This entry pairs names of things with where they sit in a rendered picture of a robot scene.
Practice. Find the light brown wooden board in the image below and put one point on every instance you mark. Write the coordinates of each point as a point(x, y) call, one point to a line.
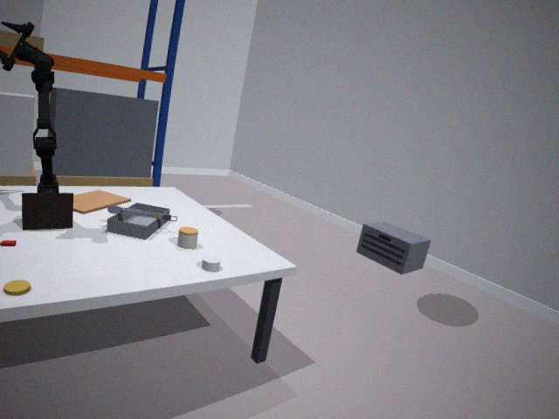
point(95, 200)

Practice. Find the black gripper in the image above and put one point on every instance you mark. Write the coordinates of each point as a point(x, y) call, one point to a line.
point(26, 51)

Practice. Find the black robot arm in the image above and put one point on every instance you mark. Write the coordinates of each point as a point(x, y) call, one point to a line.
point(43, 77)

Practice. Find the grey cylindrical jar with tan lid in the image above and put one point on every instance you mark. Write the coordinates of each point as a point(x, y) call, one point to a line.
point(187, 238)

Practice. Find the tan round flat disc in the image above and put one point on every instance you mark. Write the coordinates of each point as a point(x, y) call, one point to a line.
point(17, 287)

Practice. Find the short grey cylinder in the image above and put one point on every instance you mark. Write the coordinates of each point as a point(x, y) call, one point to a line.
point(211, 263)

